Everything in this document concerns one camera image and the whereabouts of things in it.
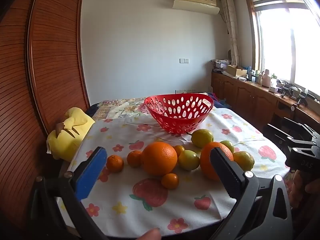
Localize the grey roller blind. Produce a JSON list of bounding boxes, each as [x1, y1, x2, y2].
[[250, 0, 308, 12]]

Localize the person's left hand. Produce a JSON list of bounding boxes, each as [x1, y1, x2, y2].
[[136, 227, 162, 240]]

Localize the red perforated plastic basket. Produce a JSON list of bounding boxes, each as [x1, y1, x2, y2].
[[144, 93, 215, 135]]

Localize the person's right hand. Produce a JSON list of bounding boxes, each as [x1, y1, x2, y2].
[[289, 170, 320, 208]]

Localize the black tripod stand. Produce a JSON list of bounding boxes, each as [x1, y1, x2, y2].
[[297, 91, 308, 106]]

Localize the small mandarin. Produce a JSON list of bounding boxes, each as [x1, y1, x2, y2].
[[106, 154, 124, 173], [173, 145, 186, 158], [127, 150, 143, 168], [161, 173, 180, 190]]

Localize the floral bed sheet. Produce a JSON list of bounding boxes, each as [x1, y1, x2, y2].
[[92, 97, 152, 120]]

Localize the yellow plush toy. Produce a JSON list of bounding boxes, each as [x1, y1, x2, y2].
[[46, 107, 96, 162]]

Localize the open cardboard box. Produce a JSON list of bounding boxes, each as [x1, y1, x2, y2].
[[226, 64, 248, 78]]

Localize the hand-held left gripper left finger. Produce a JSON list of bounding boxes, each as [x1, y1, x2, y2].
[[30, 146, 108, 240]]

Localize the brown slatted wooden wardrobe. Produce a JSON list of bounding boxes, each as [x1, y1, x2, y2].
[[0, 0, 91, 240]]

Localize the brown wooden cabinet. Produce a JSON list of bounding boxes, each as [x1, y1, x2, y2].
[[211, 71, 320, 140]]

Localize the yellow-green pear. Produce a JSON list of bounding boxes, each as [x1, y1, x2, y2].
[[191, 129, 214, 148]]

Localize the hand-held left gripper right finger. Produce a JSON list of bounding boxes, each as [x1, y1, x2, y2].
[[209, 147, 293, 240]]

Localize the white strawberry print tablecloth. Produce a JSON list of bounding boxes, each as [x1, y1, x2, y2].
[[56, 105, 290, 239]]

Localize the large orange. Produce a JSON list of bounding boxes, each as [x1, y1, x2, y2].
[[141, 142, 178, 176], [200, 142, 234, 181]]

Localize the pink bottle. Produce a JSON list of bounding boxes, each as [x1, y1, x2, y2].
[[261, 69, 272, 85]]

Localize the patterned beige curtain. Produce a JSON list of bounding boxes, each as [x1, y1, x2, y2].
[[220, 0, 241, 65]]

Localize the white air deflector panel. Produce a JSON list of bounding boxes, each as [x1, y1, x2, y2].
[[173, 0, 220, 15]]

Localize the green apple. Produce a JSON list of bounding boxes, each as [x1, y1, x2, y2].
[[233, 151, 255, 172], [177, 150, 200, 172], [220, 140, 235, 154]]

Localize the wooden framed window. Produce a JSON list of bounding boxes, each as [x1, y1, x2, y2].
[[245, 0, 320, 103]]

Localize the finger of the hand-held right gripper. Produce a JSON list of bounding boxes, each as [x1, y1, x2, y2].
[[263, 123, 318, 153], [281, 116, 320, 142]]

